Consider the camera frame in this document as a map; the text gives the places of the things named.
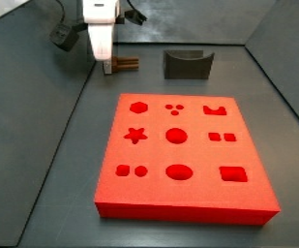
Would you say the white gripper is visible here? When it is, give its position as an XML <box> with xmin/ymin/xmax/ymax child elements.
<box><xmin>82</xmin><ymin>0</ymin><xmax>120</xmax><ymax>75</ymax></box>

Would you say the brown three prong object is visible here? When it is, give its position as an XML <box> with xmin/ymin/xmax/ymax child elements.
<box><xmin>111</xmin><ymin>56</ymin><xmax>139</xmax><ymax>73</ymax></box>

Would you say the dark grey curved fixture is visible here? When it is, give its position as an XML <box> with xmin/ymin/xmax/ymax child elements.
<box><xmin>163</xmin><ymin>50</ymin><xmax>215</xmax><ymax>79</ymax></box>

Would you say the red foam shape board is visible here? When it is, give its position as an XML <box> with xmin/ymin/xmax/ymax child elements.
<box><xmin>94</xmin><ymin>94</ymin><xmax>280</xmax><ymax>226</ymax></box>

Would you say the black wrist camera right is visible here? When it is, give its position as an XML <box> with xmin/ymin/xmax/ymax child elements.
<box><xmin>124</xmin><ymin>10</ymin><xmax>148</xmax><ymax>25</ymax></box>

